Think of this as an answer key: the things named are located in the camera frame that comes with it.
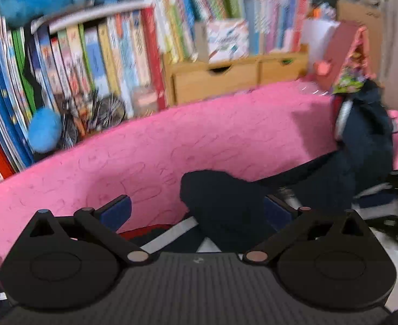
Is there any row of green yellow books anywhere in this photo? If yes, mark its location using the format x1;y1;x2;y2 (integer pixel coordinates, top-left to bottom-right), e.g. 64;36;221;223
141;0;244;63

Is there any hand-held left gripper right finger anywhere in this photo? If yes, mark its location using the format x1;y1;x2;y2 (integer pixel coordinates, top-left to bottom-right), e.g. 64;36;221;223
242;195;377;265

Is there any row of tall blue books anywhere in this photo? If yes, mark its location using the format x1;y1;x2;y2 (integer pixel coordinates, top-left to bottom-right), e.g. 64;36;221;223
0;17;40;174

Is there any white printed box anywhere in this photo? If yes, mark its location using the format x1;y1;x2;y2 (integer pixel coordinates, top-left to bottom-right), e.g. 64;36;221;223
206;18;250;63

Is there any navy white jacket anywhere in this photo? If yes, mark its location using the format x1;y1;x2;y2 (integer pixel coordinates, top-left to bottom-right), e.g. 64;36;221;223
118;79;398;312

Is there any row of pink blue books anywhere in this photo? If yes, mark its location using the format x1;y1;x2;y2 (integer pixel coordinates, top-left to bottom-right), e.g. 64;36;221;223
243;0;313;55

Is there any wooden drawer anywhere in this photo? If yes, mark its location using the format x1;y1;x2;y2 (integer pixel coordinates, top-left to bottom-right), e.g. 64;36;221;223
260;57;309;84
173;63;258;104

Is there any small clear plastic box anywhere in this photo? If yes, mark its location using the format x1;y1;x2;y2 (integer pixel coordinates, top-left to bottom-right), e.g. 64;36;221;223
131;84;159;115

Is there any black miniature bicycle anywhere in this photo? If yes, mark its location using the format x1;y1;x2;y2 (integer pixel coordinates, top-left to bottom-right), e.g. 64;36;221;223
62;91;127;147

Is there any white shelf board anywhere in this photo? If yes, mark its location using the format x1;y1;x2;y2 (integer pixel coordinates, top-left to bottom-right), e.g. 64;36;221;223
31;0;155;35

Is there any wooden drawer unit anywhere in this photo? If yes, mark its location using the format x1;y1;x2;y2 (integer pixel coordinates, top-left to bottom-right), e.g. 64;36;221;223
163;45;311;107

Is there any brown cardboard box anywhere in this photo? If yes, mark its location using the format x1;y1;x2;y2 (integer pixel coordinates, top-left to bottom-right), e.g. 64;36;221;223
336;0;384;35

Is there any row of picture books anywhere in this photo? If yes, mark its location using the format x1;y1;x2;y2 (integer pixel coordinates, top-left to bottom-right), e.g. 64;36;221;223
33;7;168;123

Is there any pink miniature dollhouse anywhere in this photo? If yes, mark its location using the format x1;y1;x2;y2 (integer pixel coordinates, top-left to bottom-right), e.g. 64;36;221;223
312;20;378;96

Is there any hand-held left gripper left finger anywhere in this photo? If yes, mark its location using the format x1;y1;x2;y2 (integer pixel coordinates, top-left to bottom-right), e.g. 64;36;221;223
18;194;154;266

